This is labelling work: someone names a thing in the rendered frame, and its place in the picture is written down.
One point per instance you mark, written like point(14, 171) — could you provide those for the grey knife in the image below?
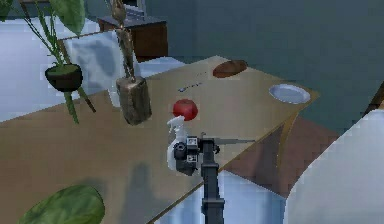
point(235, 141)

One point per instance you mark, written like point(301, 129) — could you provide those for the white spray bottle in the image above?
point(176, 133)

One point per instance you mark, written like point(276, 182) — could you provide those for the house plant in black pot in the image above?
point(64, 77)

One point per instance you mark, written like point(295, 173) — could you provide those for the dark brown cabinet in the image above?
point(150, 40)

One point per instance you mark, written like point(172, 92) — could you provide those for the grey laptop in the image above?
point(135, 11)

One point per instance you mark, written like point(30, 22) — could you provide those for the white round plate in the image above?
point(289, 93)

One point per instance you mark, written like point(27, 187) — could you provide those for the green lettuce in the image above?
point(66, 206)

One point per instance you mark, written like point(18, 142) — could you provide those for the red tomato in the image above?
point(185, 109)

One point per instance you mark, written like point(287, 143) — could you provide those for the white chair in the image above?
point(246, 203)
point(343, 176)
point(96, 63)

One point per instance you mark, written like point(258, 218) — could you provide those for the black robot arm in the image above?
point(210, 180)

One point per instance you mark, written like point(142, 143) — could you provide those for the wooden table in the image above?
point(100, 146)

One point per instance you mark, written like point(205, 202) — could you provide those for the bronze statue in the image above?
point(134, 100)

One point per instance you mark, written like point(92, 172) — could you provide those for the small blue-grey utensil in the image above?
point(190, 87)

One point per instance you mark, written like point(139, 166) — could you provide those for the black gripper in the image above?
point(182, 154)

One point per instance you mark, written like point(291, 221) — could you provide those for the brown bread loaf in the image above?
point(230, 68)

